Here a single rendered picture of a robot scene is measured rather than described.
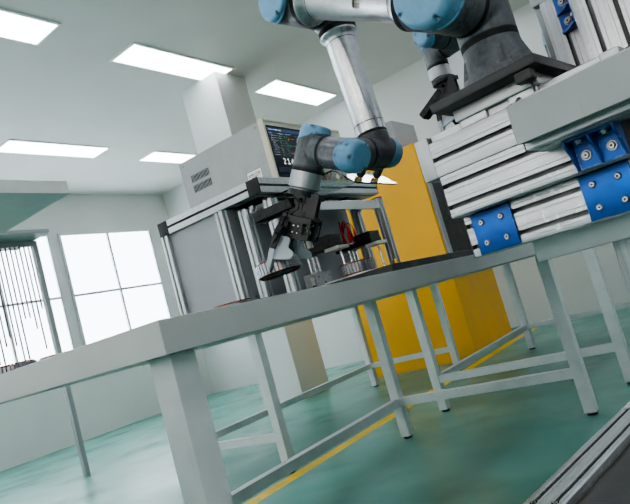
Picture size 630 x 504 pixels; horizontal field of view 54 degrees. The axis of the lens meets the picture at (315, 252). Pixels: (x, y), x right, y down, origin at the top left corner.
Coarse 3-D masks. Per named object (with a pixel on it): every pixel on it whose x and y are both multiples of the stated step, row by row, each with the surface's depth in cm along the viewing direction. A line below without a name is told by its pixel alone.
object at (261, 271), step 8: (296, 256) 147; (264, 264) 145; (280, 264) 144; (288, 264) 144; (296, 264) 146; (256, 272) 147; (264, 272) 145; (272, 272) 144; (280, 272) 152; (288, 272) 153; (264, 280) 150
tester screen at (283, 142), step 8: (272, 128) 190; (272, 136) 189; (280, 136) 192; (288, 136) 196; (296, 136) 199; (272, 144) 188; (280, 144) 191; (288, 144) 194; (296, 144) 198; (280, 152) 190; (288, 152) 193; (280, 160) 189
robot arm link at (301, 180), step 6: (294, 174) 144; (300, 174) 143; (306, 174) 143; (312, 174) 143; (294, 180) 144; (300, 180) 143; (306, 180) 143; (312, 180) 143; (318, 180) 144; (294, 186) 144; (300, 186) 143; (306, 186) 143; (312, 186) 143; (318, 186) 145
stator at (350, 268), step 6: (366, 258) 177; (372, 258) 179; (348, 264) 176; (354, 264) 176; (360, 264) 176; (366, 264) 176; (372, 264) 178; (342, 270) 178; (348, 270) 176; (354, 270) 176; (360, 270) 176; (342, 276) 179
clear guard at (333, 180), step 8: (328, 176) 171; (336, 176) 174; (344, 176) 165; (352, 176) 167; (368, 176) 176; (328, 184) 182; (336, 184) 185; (344, 184) 188; (384, 184) 176; (392, 184) 180; (320, 192) 190; (328, 192) 194; (280, 200) 185
